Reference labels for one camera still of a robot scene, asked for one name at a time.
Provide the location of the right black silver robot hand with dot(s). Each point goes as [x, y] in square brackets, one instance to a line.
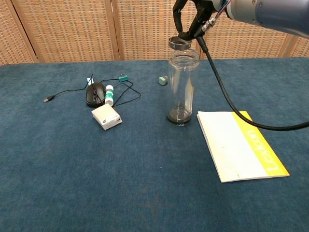
[200, 12]

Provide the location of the round metal lid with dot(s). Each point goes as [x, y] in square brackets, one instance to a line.
[178, 47]

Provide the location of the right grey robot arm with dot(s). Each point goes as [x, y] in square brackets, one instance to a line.
[270, 12]

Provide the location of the clear glass jar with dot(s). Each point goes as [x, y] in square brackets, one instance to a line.
[183, 79]

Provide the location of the white green glue stick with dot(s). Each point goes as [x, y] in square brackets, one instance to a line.
[109, 94]

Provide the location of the woven wooden folding screen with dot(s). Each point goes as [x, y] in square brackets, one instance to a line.
[72, 29]

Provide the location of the small white eraser stick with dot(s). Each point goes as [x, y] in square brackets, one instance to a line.
[89, 81]

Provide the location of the white yellow notebook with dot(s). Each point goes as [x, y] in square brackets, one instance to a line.
[231, 145]

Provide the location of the small white cardboard box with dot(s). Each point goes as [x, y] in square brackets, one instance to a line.
[106, 116]

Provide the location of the blue table mat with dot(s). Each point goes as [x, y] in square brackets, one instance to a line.
[96, 169]

